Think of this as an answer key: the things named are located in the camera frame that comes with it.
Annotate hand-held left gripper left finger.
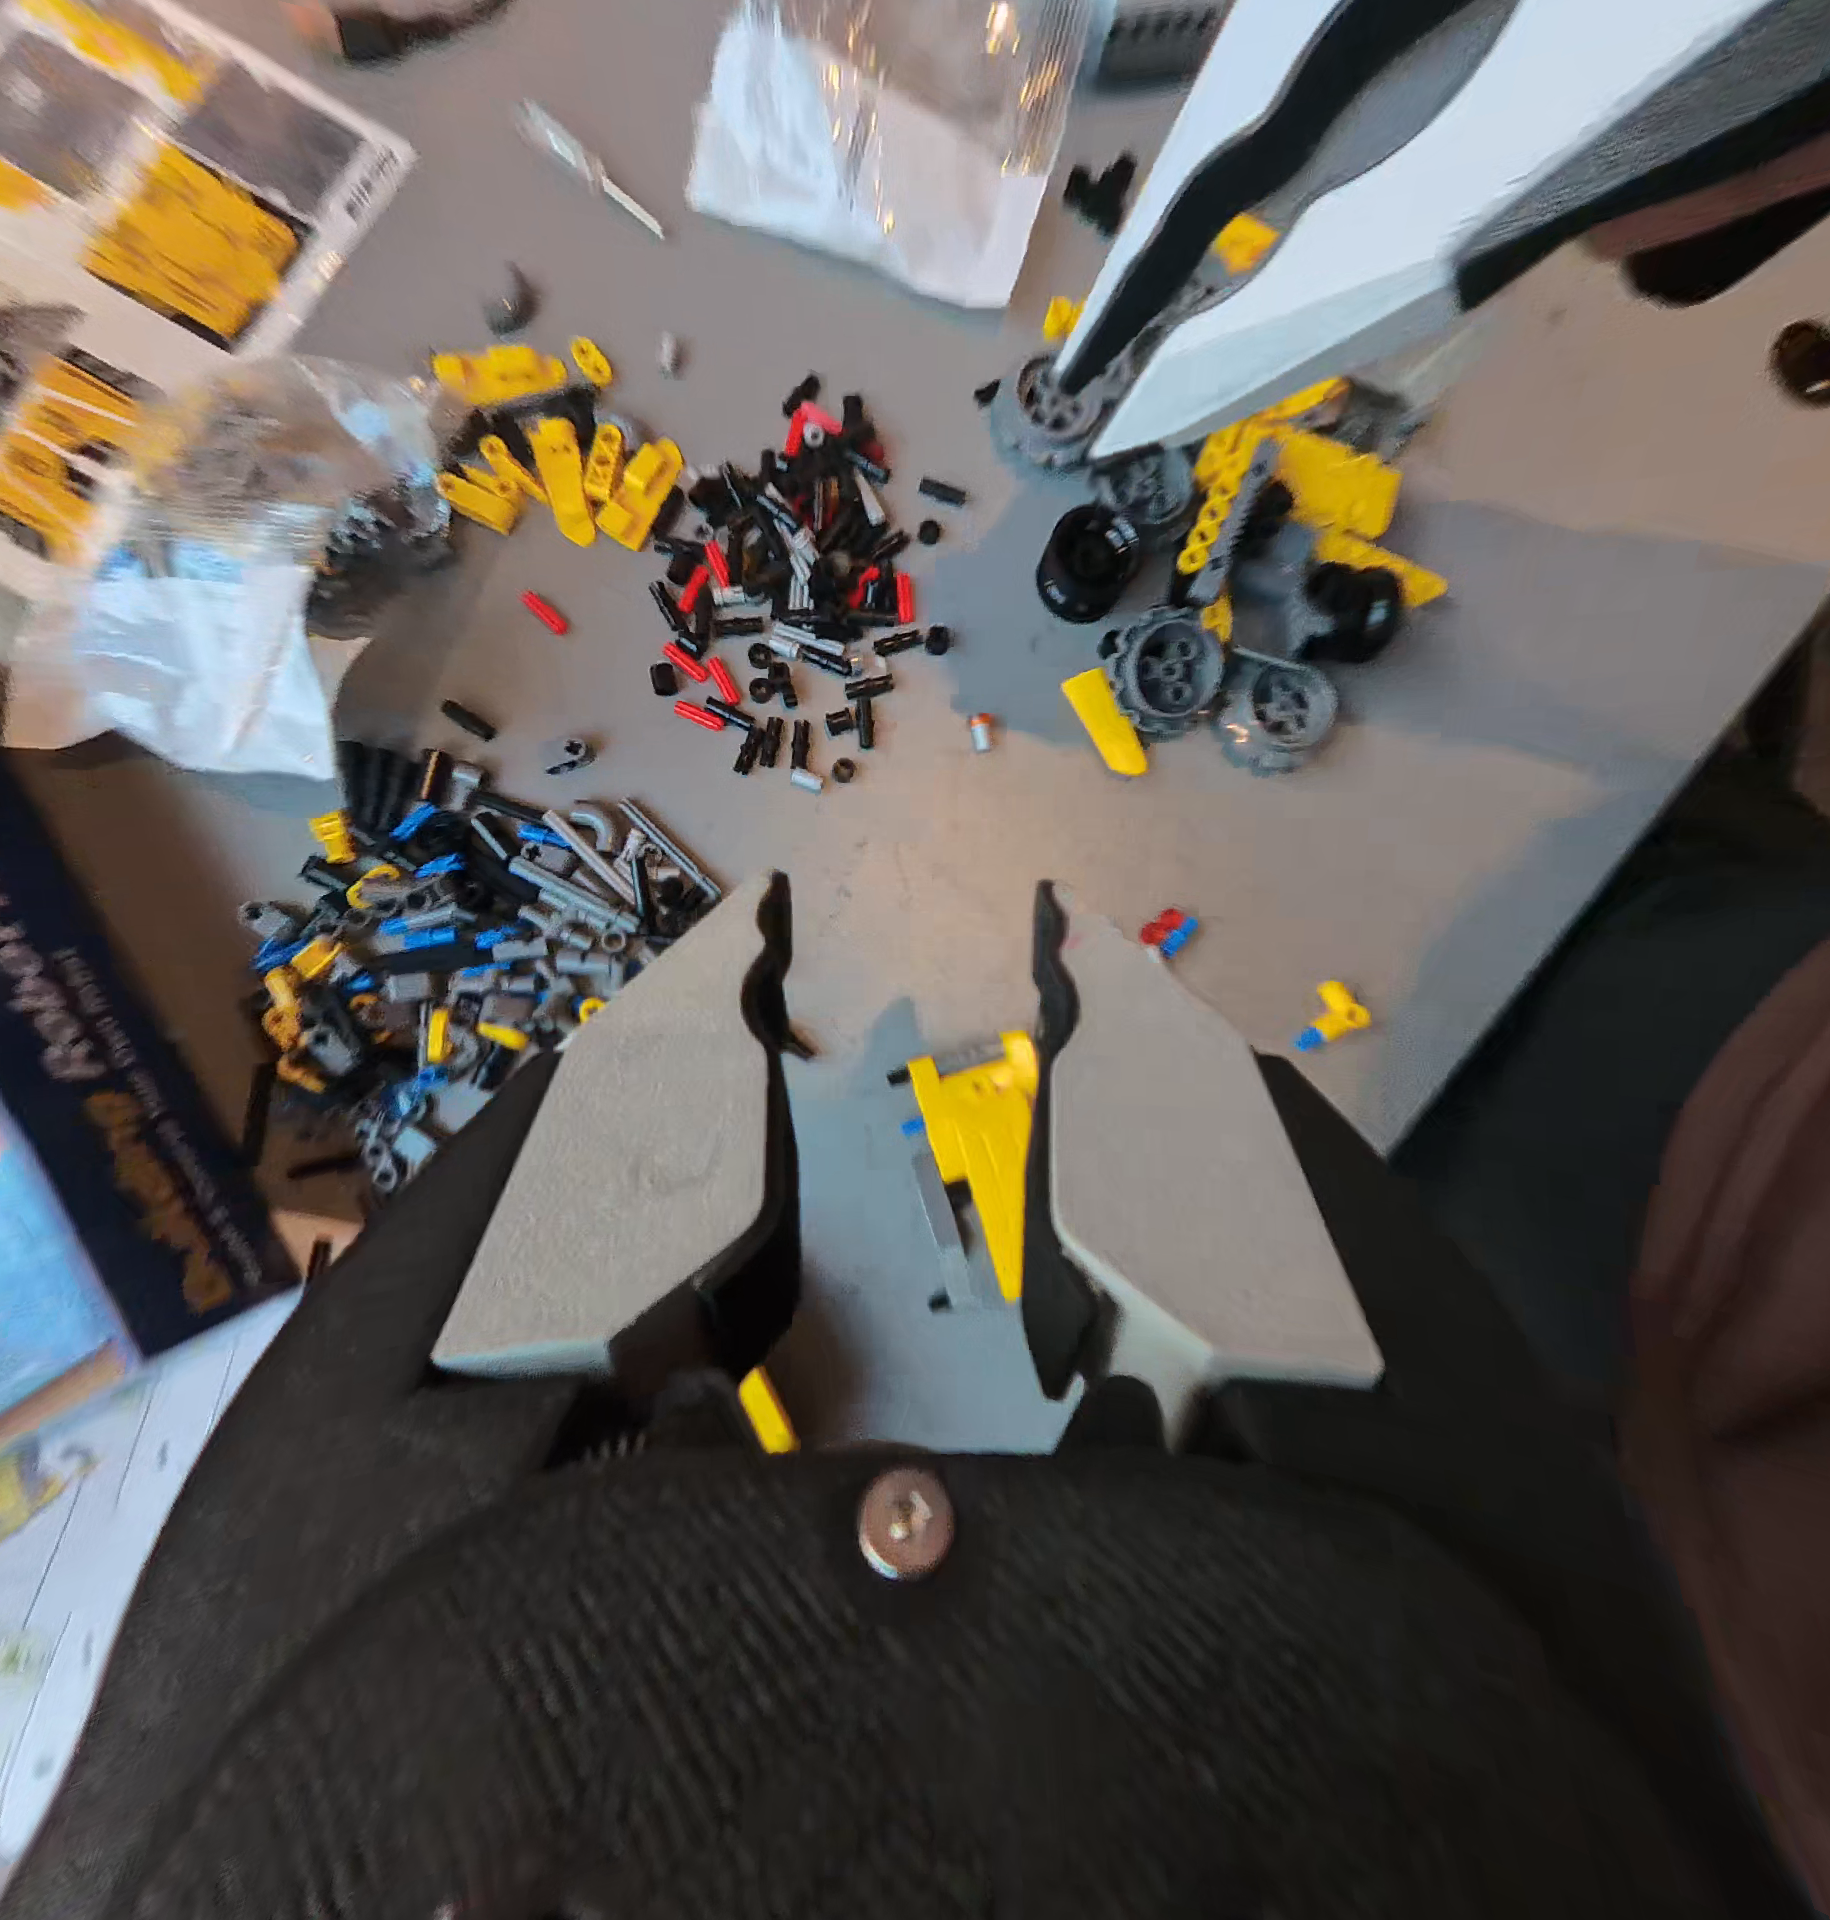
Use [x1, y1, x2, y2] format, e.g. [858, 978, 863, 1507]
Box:
[430, 870, 797, 1386]

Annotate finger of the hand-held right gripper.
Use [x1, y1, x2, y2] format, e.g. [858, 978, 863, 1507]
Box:
[1047, 0, 1517, 397]
[1085, 0, 1804, 461]

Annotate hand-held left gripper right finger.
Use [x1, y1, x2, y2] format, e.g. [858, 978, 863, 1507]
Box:
[1021, 883, 1385, 1446]

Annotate grey desk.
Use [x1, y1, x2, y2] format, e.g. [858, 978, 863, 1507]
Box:
[0, 0, 1830, 1449]

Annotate yellow beam chassis assembly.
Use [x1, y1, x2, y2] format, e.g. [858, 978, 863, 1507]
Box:
[1176, 374, 1446, 647]

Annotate yellow and grey brick assembly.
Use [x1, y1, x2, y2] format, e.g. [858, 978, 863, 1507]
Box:
[883, 1028, 1039, 1310]

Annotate pile of blue grey pieces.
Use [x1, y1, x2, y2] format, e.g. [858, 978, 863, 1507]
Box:
[240, 741, 819, 1202]

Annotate grey sprocket wheel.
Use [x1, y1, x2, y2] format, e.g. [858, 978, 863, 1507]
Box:
[1214, 655, 1339, 774]
[997, 351, 1119, 471]
[1087, 445, 1198, 527]
[1097, 606, 1232, 739]

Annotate empty clear plastic bag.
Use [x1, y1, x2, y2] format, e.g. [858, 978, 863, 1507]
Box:
[684, 0, 1097, 310]

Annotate black wheel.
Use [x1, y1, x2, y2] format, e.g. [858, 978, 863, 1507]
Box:
[1303, 563, 1405, 665]
[1033, 507, 1149, 624]

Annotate yellow curved panel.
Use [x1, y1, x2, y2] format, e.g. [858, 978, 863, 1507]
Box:
[1063, 667, 1151, 778]

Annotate blue robot kit box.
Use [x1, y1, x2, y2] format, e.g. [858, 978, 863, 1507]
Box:
[0, 749, 300, 1442]

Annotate pile of black red pieces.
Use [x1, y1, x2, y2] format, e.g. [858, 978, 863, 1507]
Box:
[646, 374, 968, 790]

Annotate clear plastic tool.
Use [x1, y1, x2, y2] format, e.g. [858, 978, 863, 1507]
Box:
[517, 100, 667, 242]

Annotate instruction booklet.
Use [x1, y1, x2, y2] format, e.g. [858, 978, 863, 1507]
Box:
[0, 1291, 300, 1863]

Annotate plastic bag of pieces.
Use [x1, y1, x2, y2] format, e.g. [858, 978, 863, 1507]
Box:
[4, 351, 458, 781]

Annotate pile of yellow pieces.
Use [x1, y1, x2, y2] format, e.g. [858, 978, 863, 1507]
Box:
[430, 336, 685, 555]

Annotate black power plug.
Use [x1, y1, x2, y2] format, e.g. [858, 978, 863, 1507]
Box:
[329, 0, 510, 64]

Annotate printed paper sheet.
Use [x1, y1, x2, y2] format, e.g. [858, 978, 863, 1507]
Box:
[0, 0, 414, 600]

